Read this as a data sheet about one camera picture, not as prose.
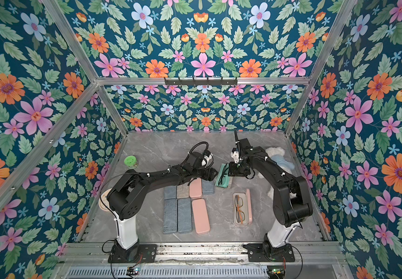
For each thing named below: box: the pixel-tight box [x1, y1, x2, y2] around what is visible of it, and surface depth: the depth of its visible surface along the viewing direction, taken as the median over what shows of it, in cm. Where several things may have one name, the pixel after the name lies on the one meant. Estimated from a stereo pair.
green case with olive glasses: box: [202, 179, 215, 195], surface depth 92 cm
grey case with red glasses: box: [163, 184, 177, 200], surface depth 90 cm
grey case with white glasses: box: [163, 198, 178, 234], surface depth 84 cm
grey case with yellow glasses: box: [177, 198, 192, 233], surface depth 84 cm
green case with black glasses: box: [214, 163, 230, 189], surface depth 98 cm
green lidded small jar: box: [123, 155, 139, 170], surface depth 103 cm
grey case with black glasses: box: [176, 181, 190, 199], surface depth 90 cm
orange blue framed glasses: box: [234, 194, 246, 225], surface depth 86 cm
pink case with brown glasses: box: [188, 177, 203, 199], surface depth 91 cm
